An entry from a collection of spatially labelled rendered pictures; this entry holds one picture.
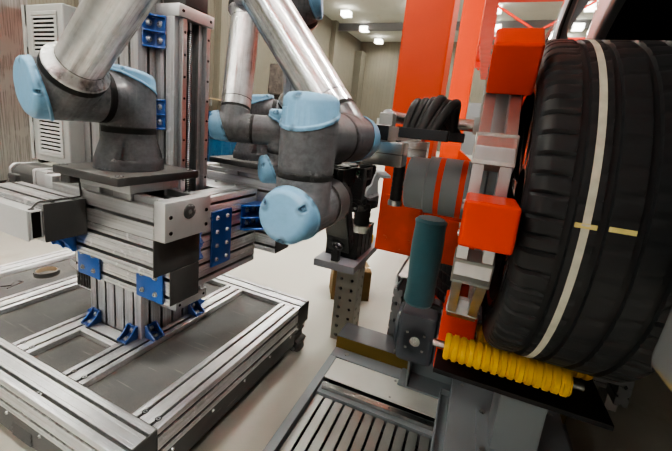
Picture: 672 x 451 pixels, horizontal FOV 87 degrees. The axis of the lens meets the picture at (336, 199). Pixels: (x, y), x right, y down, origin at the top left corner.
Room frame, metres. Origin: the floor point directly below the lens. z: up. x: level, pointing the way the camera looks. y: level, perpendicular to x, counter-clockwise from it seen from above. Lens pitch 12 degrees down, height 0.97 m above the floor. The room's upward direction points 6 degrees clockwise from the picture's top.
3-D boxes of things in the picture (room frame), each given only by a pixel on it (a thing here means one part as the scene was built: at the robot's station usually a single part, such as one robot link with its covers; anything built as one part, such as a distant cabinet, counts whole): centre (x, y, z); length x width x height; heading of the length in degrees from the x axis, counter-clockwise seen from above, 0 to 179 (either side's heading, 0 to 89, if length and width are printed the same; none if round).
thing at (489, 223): (0.53, -0.23, 0.85); 0.09 x 0.08 x 0.07; 159
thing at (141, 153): (0.86, 0.51, 0.87); 0.15 x 0.15 x 0.10
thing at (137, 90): (0.85, 0.51, 0.98); 0.13 x 0.12 x 0.14; 153
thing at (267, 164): (0.94, 0.16, 0.84); 0.11 x 0.08 x 0.09; 113
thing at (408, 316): (1.07, -0.46, 0.26); 0.42 x 0.18 x 0.35; 69
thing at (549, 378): (0.68, -0.39, 0.51); 0.29 x 0.06 x 0.06; 69
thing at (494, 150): (0.83, -0.34, 0.85); 0.54 x 0.07 x 0.54; 159
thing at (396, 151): (0.74, -0.09, 0.93); 0.09 x 0.05 x 0.05; 69
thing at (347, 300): (1.53, -0.10, 0.21); 0.10 x 0.10 x 0.42; 69
